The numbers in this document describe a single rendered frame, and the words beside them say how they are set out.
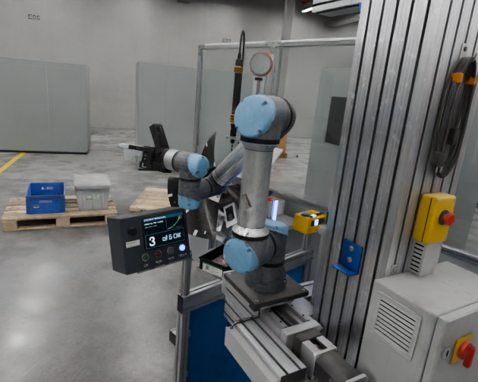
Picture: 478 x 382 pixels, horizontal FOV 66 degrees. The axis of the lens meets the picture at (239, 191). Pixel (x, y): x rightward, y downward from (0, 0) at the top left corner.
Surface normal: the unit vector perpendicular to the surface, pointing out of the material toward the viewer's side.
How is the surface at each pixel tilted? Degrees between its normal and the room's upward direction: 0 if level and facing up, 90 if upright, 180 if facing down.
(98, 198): 95
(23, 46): 90
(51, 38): 90
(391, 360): 90
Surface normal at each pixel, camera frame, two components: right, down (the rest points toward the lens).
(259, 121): -0.55, 0.04
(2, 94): 0.30, 0.28
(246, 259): -0.57, 0.29
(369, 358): -0.87, 0.06
